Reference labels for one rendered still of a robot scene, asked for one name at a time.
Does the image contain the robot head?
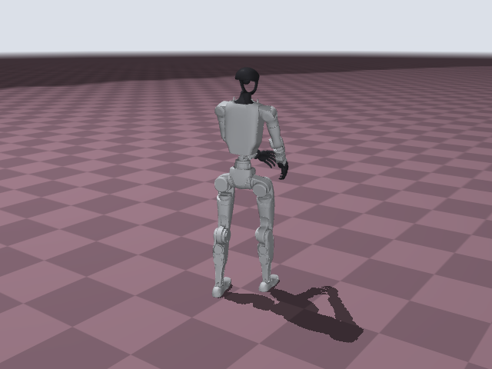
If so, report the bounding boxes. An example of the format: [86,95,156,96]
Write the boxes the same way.
[234,67,259,105]

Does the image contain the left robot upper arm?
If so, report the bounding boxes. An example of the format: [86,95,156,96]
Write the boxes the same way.
[214,101,228,142]

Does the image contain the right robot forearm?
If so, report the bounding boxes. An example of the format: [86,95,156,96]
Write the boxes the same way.
[273,136,287,166]

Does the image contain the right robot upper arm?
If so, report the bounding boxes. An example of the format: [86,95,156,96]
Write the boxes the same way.
[258,105,283,149]

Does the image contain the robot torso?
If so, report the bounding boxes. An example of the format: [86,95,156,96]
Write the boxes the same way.
[224,97,264,189]

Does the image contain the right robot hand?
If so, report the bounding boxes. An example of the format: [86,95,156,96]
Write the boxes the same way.
[278,161,288,180]

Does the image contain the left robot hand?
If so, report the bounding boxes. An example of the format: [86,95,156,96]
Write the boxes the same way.
[254,150,276,168]

